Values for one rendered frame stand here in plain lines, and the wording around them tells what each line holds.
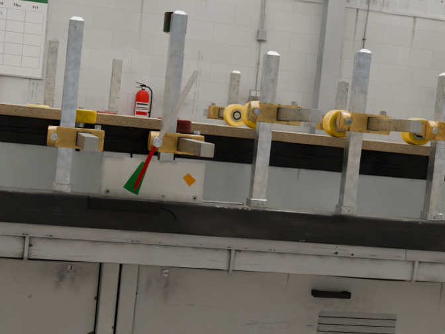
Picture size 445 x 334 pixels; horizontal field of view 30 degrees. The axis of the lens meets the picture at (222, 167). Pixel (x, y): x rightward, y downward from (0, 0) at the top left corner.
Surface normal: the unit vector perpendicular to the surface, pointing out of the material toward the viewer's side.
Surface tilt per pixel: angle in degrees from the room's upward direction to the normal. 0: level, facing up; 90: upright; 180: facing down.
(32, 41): 90
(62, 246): 90
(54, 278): 90
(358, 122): 90
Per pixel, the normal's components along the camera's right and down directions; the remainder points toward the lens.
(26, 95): 0.23, 0.07
